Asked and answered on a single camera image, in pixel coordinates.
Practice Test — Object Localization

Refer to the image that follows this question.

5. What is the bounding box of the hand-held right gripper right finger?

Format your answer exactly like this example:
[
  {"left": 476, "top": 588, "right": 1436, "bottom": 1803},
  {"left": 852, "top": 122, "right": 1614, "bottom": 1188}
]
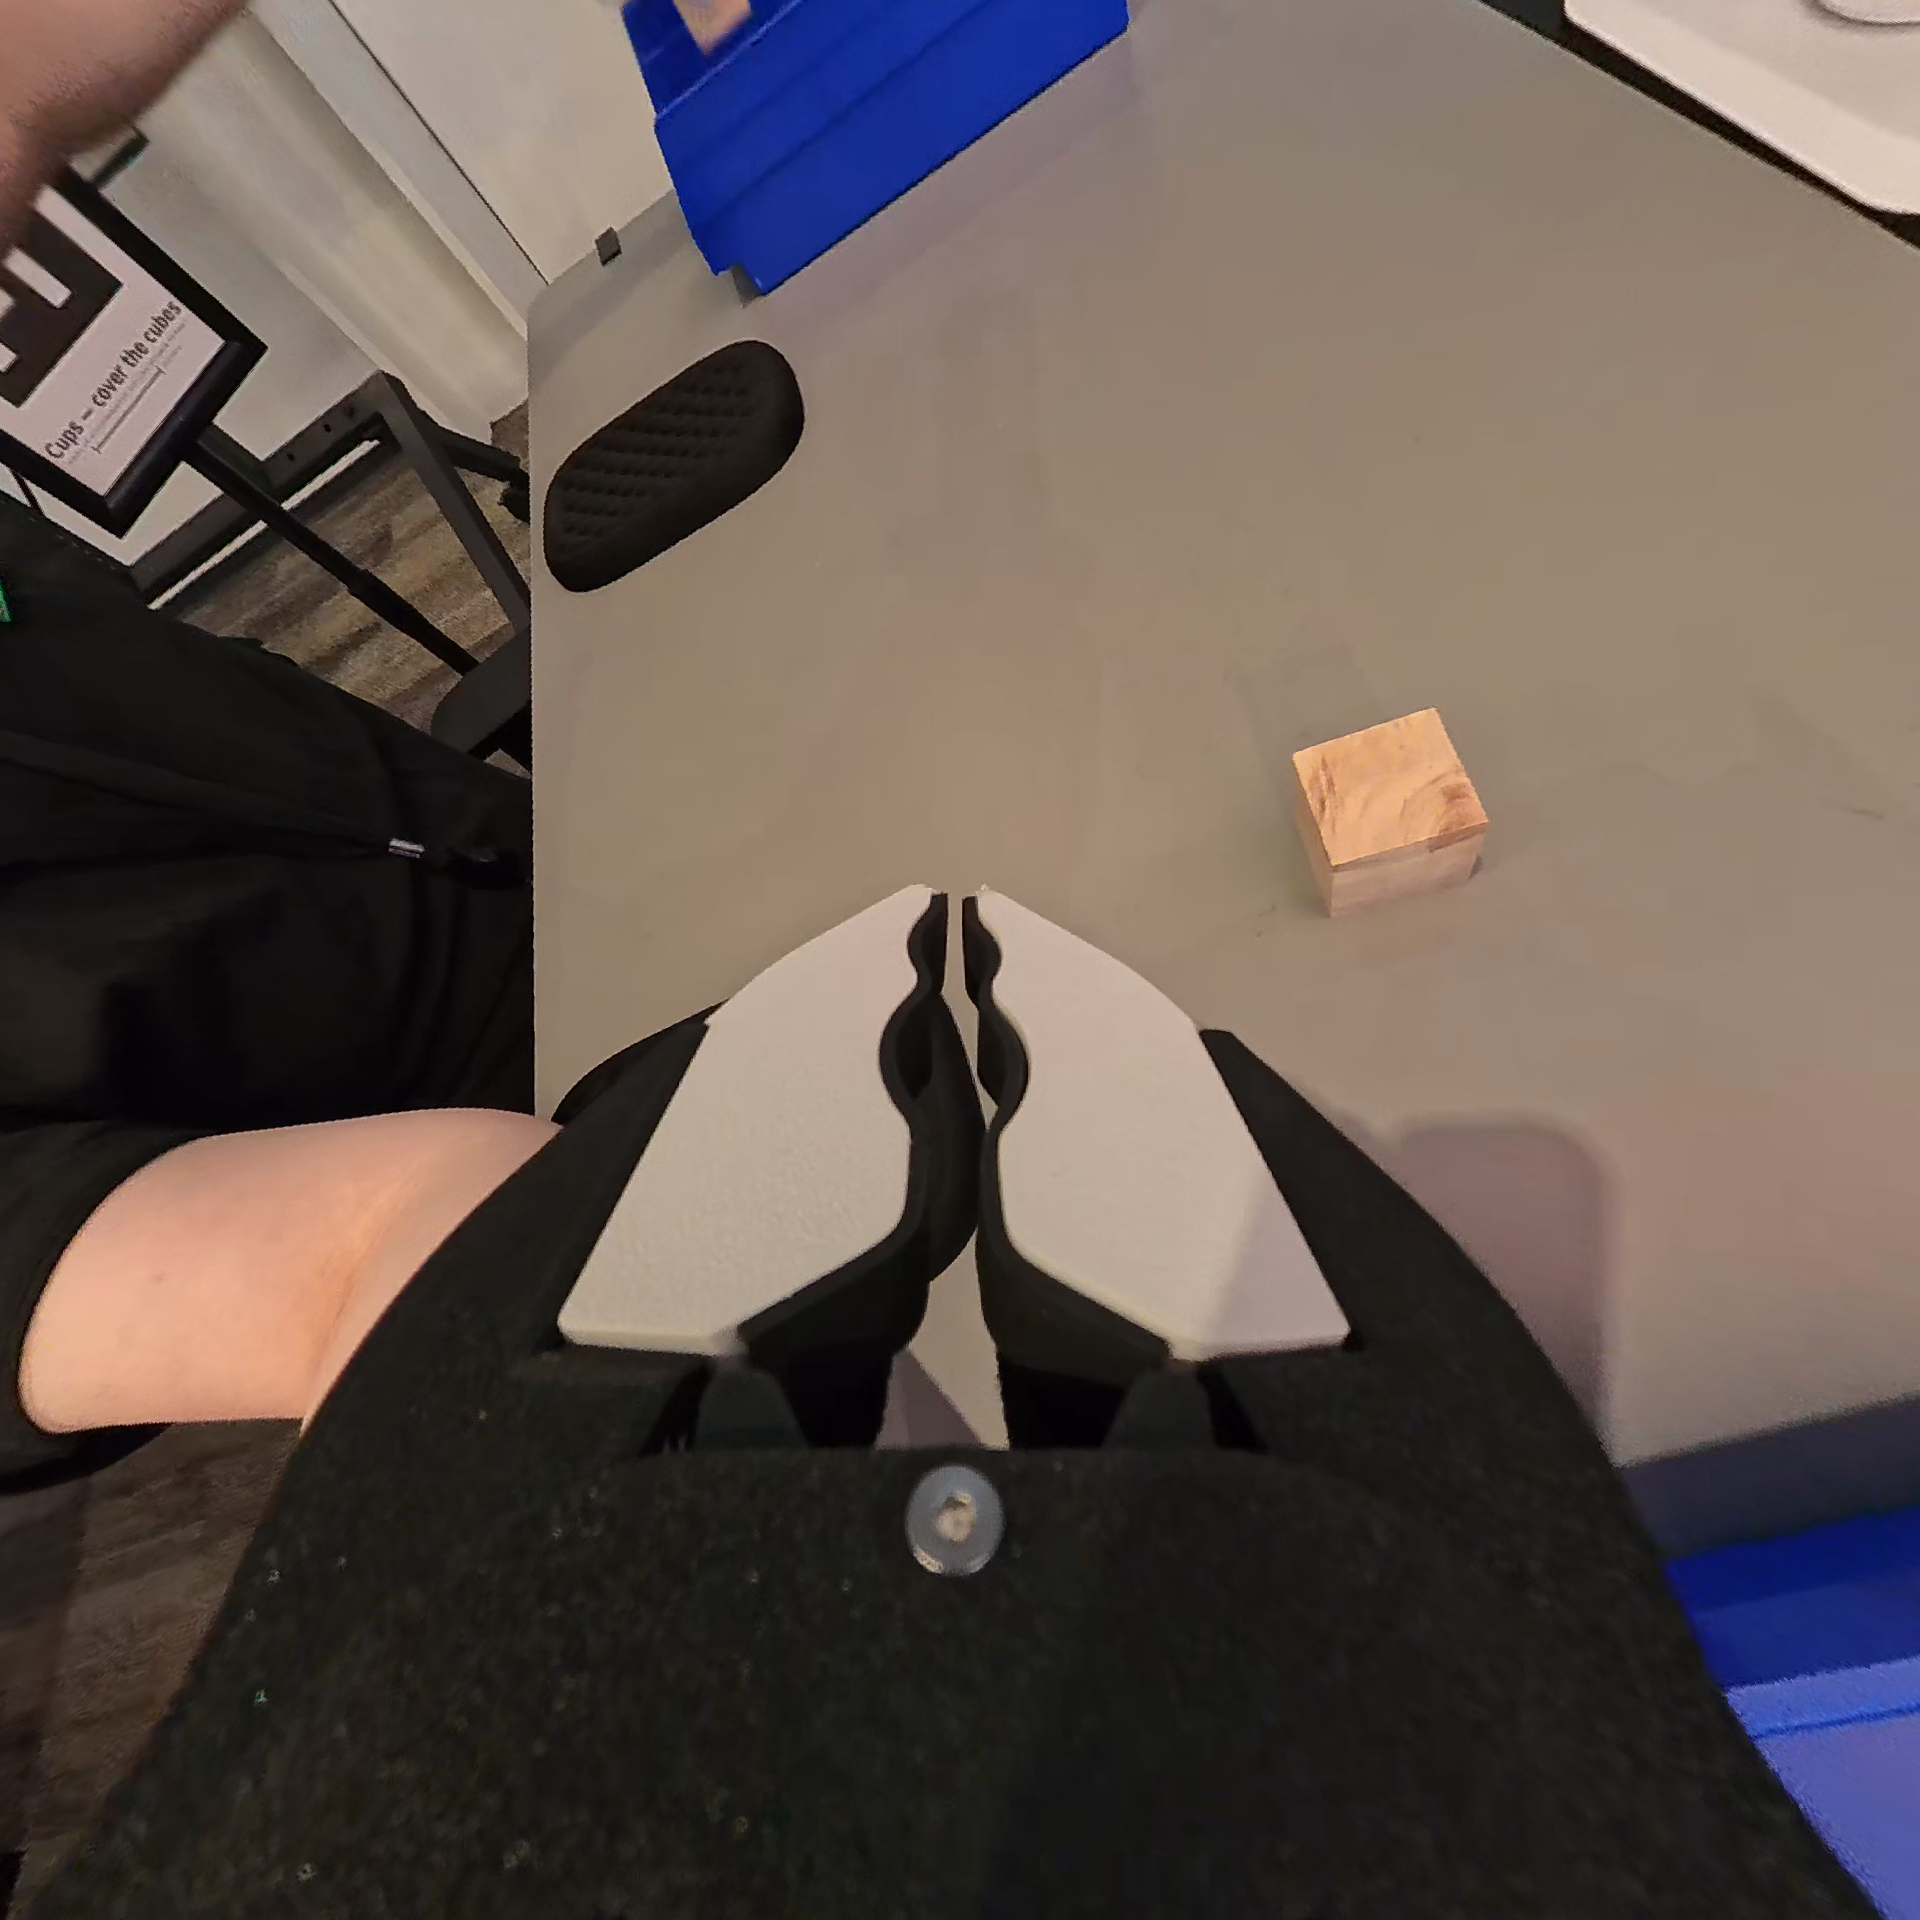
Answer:
[{"left": 958, "top": 884, "right": 1354, "bottom": 1449}]

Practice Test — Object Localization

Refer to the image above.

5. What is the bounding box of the person's right forearm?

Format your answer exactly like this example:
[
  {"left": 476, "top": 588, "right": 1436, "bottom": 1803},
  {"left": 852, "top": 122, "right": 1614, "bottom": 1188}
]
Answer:
[{"left": 18, "top": 1110, "right": 559, "bottom": 1437}]

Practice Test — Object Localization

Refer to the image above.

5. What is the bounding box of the black metal table frame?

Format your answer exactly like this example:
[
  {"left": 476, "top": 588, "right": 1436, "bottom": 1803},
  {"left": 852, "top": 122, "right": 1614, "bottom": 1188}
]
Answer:
[{"left": 142, "top": 368, "right": 534, "bottom": 676}]

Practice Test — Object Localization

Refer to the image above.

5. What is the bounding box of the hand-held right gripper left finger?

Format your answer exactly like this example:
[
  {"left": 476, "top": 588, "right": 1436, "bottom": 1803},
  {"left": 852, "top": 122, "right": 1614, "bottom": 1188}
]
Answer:
[{"left": 555, "top": 884, "right": 988, "bottom": 1449}]

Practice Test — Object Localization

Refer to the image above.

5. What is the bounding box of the black framed task sign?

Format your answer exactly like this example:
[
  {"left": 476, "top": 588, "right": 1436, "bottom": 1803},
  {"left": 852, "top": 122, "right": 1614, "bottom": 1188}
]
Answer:
[{"left": 0, "top": 128, "right": 270, "bottom": 540}]

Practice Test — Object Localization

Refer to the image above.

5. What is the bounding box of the instruction board on stand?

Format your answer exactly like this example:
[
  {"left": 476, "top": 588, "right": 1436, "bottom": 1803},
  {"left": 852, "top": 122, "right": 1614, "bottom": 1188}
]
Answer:
[{"left": 1563, "top": 0, "right": 1920, "bottom": 216}]

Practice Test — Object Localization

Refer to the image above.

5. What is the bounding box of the black quilted wrist rest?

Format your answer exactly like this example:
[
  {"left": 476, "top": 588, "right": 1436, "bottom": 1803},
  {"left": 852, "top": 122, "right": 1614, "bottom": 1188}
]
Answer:
[{"left": 539, "top": 339, "right": 806, "bottom": 597}]

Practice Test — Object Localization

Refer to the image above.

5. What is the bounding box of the blue plastic bin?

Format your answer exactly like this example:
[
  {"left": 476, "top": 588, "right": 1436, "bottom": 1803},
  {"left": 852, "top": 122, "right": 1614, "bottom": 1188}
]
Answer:
[
  {"left": 621, "top": 0, "right": 1128, "bottom": 297},
  {"left": 1628, "top": 1464, "right": 1920, "bottom": 1920}
]

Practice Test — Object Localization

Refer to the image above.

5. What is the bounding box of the person's left forearm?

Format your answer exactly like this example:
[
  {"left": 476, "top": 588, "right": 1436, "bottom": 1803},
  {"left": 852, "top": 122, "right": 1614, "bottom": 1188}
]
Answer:
[{"left": 0, "top": 0, "right": 248, "bottom": 278}]

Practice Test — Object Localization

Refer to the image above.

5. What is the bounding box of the black zip jacket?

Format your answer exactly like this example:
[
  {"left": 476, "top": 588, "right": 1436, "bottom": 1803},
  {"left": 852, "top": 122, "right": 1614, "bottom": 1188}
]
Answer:
[{"left": 0, "top": 496, "right": 536, "bottom": 1488}]

